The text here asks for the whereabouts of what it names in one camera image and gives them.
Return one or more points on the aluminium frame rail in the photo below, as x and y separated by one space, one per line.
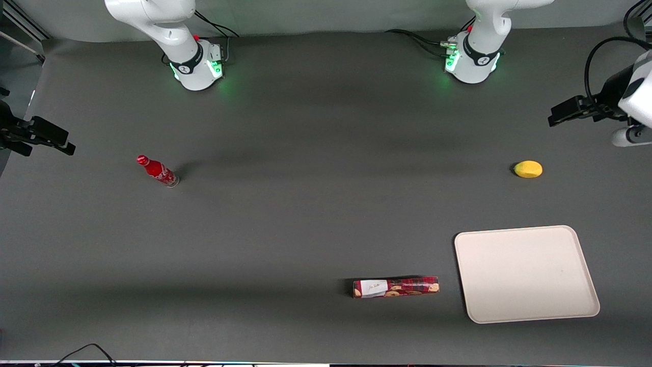
23 23

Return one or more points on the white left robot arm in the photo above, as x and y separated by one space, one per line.
481 46

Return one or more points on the yellow lemon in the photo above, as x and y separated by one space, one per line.
528 169

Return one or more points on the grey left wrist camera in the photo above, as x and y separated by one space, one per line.
631 136

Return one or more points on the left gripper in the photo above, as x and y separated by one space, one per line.
611 90

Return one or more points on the cream plastic tray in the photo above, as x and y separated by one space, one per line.
524 273

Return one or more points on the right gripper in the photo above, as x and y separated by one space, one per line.
7 125

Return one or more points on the red cola bottle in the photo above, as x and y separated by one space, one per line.
157 171

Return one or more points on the red cookie box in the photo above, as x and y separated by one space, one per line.
396 287

